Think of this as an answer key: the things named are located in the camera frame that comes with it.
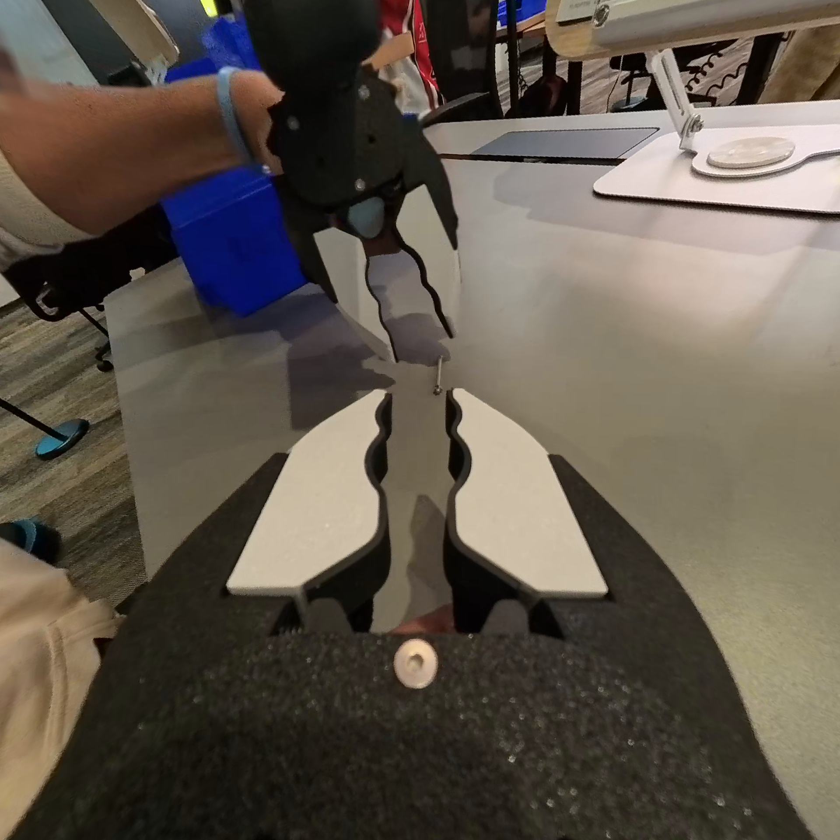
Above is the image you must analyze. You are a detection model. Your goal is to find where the round floor stand base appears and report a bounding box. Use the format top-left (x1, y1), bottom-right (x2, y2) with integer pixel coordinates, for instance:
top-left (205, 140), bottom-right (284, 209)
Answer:
top-left (0, 397), bottom-right (91, 460)

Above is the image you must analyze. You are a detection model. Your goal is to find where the blue plastic bin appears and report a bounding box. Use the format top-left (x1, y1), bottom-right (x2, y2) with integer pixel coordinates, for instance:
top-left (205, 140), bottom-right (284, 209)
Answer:
top-left (161, 167), bottom-right (309, 316)

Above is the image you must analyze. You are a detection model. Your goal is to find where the person's left hand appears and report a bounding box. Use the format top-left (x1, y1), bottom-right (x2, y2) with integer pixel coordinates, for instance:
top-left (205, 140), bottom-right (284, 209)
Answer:
top-left (239, 75), bottom-right (280, 165)

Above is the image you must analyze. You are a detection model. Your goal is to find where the large blue storage bin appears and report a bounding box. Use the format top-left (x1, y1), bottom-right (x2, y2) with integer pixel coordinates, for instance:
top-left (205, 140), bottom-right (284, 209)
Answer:
top-left (164, 16), bottom-right (260, 86)

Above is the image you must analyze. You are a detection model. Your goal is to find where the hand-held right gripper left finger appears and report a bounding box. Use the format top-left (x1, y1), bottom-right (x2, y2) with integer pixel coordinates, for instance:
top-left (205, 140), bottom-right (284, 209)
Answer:
top-left (226, 388), bottom-right (393, 598)

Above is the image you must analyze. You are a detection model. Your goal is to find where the tan hanging cloth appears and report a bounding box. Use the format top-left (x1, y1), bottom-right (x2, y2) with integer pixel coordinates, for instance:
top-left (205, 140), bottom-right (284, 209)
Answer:
top-left (781, 26), bottom-right (840, 102)

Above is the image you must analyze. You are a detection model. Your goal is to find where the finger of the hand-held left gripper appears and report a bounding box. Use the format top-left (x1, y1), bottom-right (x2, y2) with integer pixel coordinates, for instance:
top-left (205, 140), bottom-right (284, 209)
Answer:
top-left (314, 230), bottom-right (399, 364)
top-left (394, 226), bottom-right (463, 340)

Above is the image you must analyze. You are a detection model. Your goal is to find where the person's left forearm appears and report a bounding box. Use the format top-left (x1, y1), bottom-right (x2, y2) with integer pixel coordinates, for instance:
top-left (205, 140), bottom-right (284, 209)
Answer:
top-left (0, 69), bottom-right (247, 263)

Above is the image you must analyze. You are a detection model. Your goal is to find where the dark table hatch panel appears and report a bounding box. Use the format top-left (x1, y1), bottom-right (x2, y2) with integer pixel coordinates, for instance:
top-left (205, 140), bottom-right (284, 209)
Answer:
top-left (471, 128), bottom-right (660, 161)

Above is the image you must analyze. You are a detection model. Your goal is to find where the white tablet stand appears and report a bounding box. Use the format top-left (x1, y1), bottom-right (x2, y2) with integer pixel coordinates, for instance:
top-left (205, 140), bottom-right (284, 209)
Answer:
top-left (591, 0), bottom-right (840, 215)

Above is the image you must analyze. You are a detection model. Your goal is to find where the distant blue bin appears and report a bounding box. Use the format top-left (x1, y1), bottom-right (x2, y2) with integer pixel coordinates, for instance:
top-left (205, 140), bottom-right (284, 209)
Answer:
top-left (495, 0), bottom-right (549, 27)

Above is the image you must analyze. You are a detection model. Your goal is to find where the plain wooden panel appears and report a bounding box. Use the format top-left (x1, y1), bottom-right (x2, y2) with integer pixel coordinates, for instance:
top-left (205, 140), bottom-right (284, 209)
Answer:
top-left (88, 0), bottom-right (181, 67)

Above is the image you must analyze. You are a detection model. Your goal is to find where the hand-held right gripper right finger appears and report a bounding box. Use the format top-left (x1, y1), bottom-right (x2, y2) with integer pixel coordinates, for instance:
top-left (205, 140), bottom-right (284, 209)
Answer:
top-left (444, 388), bottom-right (609, 598)

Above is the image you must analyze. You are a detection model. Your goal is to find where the blue wristband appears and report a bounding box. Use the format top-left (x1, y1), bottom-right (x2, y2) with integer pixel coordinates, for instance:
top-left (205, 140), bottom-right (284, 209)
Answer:
top-left (217, 66), bottom-right (271, 175)

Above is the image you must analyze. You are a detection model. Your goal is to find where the black coiled cable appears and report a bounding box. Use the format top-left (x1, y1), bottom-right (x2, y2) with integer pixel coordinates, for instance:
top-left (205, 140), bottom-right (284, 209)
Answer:
top-left (682, 56), bottom-right (746, 99)

